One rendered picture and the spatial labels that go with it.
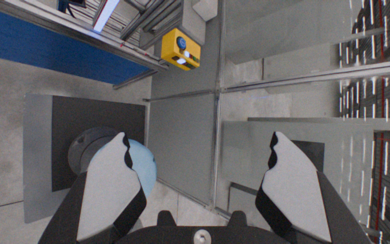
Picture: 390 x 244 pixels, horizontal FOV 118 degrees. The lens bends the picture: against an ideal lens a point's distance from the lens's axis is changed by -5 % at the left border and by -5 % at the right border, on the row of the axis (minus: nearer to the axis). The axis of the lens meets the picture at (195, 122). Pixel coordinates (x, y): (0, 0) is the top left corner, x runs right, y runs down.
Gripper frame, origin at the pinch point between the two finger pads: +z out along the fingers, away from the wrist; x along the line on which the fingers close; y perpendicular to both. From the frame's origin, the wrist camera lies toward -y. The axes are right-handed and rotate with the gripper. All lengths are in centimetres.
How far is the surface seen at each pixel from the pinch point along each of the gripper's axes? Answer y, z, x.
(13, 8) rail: -20, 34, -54
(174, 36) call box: -12, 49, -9
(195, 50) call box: -7, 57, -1
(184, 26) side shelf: -21, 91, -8
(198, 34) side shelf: -18, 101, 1
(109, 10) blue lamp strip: -19, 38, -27
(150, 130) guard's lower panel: 73, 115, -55
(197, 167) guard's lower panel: 74, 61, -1
